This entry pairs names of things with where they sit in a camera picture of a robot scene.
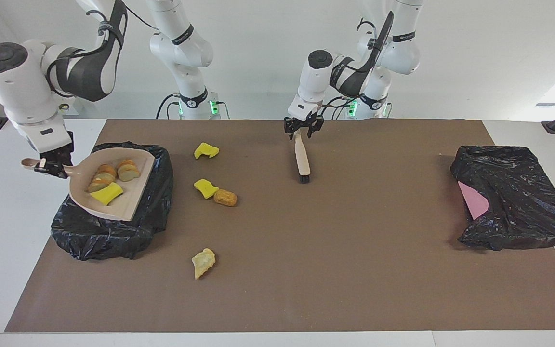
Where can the orange striped croissant toy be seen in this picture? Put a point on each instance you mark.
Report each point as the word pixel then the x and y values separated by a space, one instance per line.
pixel 103 177

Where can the beige hand brush black bristles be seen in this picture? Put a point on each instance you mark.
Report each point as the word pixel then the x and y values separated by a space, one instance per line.
pixel 301 159

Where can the brown bread roll toy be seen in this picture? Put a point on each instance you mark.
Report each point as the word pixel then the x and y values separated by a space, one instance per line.
pixel 225 197

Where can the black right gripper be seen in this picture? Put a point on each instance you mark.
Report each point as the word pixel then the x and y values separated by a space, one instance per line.
pixel 60 152

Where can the brown table mat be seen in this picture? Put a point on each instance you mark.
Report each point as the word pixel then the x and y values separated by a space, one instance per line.
pixel 354 289

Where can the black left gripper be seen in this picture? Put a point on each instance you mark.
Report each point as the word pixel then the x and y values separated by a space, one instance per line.
pixel 305 121

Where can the beige plastic dustpan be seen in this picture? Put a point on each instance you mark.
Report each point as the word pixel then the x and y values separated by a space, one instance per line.
pixel 128 202

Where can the notched yellow sponge piece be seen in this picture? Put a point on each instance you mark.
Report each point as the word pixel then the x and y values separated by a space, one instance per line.
pixel 206 150

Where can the pink plastic bin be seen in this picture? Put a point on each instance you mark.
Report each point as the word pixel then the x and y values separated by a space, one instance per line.
pixel 472 202

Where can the beige croissant toy piece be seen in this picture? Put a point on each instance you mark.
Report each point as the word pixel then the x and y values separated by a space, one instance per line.
pixel 128 171
pixel 203 262

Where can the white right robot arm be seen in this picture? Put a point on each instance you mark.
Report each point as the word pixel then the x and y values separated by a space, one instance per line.
pixel 17 86

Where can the black trash bag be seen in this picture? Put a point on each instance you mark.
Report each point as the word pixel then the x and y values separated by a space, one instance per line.
pixel 523 202
pixel 113 241

